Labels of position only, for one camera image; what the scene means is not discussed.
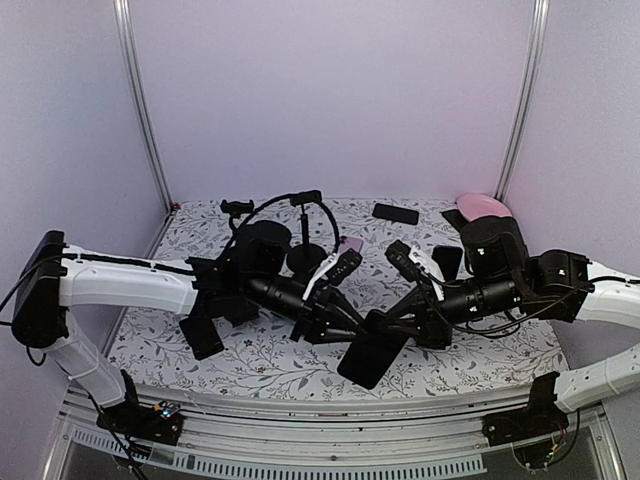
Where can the pink plate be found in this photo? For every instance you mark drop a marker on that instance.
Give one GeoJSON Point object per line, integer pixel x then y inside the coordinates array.
{"type": "Point", "coordinates": [474, 206]}

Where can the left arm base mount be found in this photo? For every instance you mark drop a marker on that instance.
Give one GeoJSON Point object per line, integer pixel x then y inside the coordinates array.
{"type": "Point", "coordinates": [159, 424]}

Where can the pink smartphone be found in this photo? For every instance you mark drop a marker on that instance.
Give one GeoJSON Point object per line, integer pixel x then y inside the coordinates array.
{"type": "Point", "coordinates": [350, 243]}

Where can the black phone small left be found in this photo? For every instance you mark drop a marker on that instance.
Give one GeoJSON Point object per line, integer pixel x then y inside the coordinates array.
{"type": "Point", "coordinates": [202, 337]}

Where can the right aluminium frame post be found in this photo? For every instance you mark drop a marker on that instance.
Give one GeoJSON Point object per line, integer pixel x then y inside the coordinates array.
{"type": "Point", "coordinates": [533, 60]}

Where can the aluminium frame post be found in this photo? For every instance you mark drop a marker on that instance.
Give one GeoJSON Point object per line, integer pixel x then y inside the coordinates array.
{"type": "Point", "coordinates": [533, 60]}
{"type": "Point", "coordinates": [128, 47]}

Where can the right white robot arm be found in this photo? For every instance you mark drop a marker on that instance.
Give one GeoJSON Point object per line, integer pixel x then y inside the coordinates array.
{"type": "Point", "coordinates": [595, 308]}

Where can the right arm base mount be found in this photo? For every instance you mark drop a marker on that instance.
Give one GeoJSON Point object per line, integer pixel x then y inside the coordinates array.
{"type": "Point", "coordinates": [539, 417]}

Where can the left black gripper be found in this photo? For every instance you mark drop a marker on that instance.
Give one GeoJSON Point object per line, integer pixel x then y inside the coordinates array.
{"type": "Point", "coordinates": [315, 313]}

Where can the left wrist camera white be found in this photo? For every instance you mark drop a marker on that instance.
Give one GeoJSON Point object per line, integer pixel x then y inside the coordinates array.
{"type": "Point", "coordinates": [334, 269]}

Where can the left aluminium frame post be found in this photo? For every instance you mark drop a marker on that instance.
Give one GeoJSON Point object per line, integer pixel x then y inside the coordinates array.
{"type": "Point", "coordinates": [128, 47]}

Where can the floral patterned table mat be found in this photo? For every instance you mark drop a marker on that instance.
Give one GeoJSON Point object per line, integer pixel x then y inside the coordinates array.
{"type": "Point", "coordinates": [259, 358]}

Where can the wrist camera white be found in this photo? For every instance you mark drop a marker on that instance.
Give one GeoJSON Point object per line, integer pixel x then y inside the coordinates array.
{"type": "Point", "coordinates": [334, 269]}
{"type": "Point", "coordinates": [412, 263]}

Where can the aluminium front rail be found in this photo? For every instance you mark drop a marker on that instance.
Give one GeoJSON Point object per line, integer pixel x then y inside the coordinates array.
{"type": "Point", "coordinates": [227, 437]}

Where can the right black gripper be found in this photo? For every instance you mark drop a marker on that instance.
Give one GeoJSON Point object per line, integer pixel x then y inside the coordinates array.
{"type": "Point", "coordinates": [428, 325]}

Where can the blue-edged phone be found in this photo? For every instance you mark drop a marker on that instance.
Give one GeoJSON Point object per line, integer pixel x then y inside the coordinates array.
{"type": "Point", "coordinates": [448, 258]}

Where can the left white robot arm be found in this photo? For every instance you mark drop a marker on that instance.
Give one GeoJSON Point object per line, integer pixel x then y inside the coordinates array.
{"type": "Point", "coordinates": [59, 276]}

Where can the black phone under plate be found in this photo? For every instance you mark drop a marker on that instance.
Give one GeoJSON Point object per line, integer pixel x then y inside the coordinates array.
{"type": "Point", "coordinates": [455, 219]}

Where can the tall black phone stand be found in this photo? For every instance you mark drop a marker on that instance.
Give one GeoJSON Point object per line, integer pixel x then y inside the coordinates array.
{"type": "Point", "coordinates": [307, 256]}
{"type": "Point", "coordinates": [235, 210]}

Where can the black folding stand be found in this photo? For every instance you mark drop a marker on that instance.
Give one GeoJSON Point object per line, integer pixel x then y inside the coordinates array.
{"type": "Point", "coordinates": [239, 311]}

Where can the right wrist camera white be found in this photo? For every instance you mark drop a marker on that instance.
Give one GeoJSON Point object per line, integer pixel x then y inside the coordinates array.
{"type": "Point", "coordinates": [412, 263]}

